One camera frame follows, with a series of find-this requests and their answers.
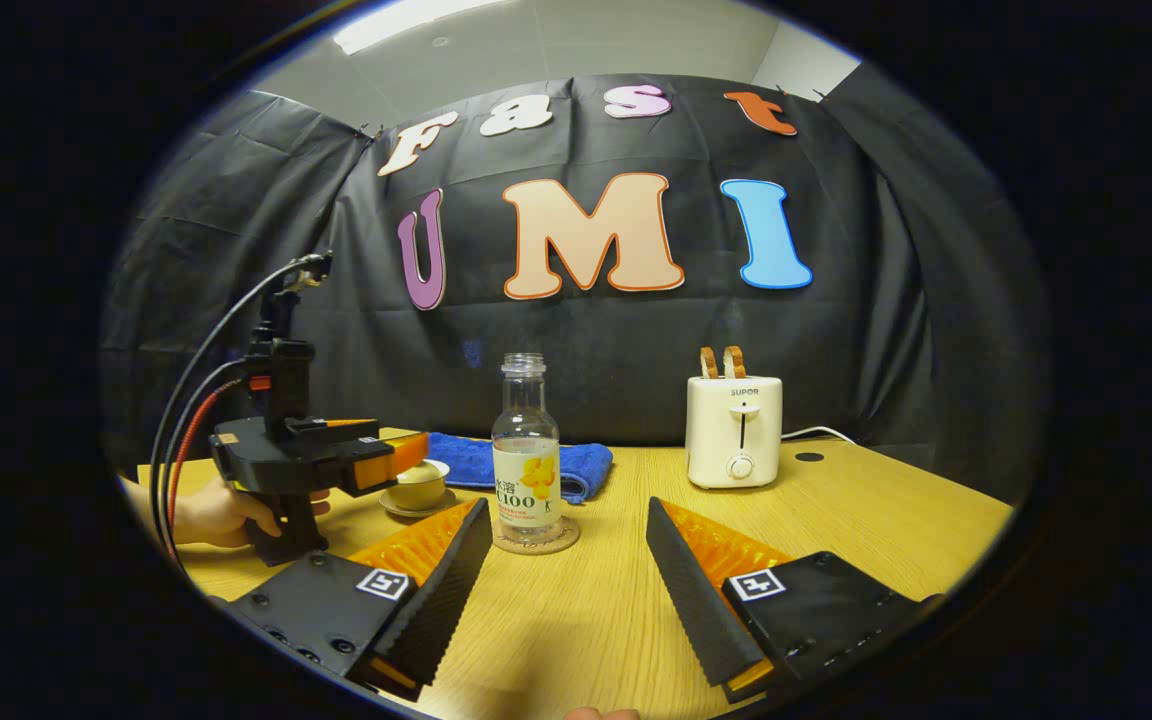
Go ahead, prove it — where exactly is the red coiled cable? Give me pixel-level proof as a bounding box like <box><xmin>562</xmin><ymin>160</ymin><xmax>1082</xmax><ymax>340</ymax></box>
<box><xmin>166</xmin><ymin>378</ymin><xmax>249</xmax><ymax>536</ymax></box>

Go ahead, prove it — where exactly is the blue towel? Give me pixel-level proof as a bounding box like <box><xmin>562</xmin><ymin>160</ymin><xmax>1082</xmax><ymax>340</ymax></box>
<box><xmin>426</xmin><ymin>432</ymin><xmax>614</xmax><ymax>504</ymax></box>

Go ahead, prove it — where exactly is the cream ceramic teacup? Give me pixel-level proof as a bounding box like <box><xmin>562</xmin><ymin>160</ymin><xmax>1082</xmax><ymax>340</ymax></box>
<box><xmin>391</xmin><ymin>470</ymin><xmax>450</xmax><ymax>511</ymax></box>

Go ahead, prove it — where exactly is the clear water bottle yellow label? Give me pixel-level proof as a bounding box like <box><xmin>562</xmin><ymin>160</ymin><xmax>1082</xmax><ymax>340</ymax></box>
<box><xmin>491</xmin><ymin>352</ymin><xmax>564</xmax><ymax>546</ymax></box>

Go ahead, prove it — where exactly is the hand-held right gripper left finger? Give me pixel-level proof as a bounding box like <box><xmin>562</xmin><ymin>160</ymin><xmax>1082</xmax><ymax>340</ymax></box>
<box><xmin>211</xmin><ymin>497</ymin><xmax>494</xmax><ymax>701</ymax></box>

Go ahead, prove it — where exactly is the black backdrop cloth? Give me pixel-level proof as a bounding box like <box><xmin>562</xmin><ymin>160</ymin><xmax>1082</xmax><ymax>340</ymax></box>
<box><xmin>101</xmin><ymin>72</ymin><xmax>1052</xmax><ymax>501</ymax></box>

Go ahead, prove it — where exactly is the white toaster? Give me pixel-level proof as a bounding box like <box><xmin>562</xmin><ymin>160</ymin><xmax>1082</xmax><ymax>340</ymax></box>
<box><xmin>686</xmin><ymin>376</ymin><xmax>784</xmax><ymax>490</ymax></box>

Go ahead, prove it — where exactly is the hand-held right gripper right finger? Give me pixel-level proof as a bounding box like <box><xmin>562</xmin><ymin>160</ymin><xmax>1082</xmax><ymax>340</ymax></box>
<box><xmin>644</xmin><ymin>497</ymin><xmax>945</xmax><ymax>704</ymax></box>

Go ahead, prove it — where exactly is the round printed coaster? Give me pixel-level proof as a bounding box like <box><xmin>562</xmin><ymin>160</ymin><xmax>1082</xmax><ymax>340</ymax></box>
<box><xmin>492</xmin><ymin>515</ymin><xmax>581</xmax><ymax>555</ymax></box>

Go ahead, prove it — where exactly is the black cable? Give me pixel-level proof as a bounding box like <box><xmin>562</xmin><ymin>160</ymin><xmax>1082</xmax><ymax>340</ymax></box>
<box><xmin>161</xmin><ymin>360</ymin><xmax>247</xmax><ymax>561</ymax></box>
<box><xmin>149</xmin><ymin>255</ymin><xmax>329</xmax><ymax>576</ymax></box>

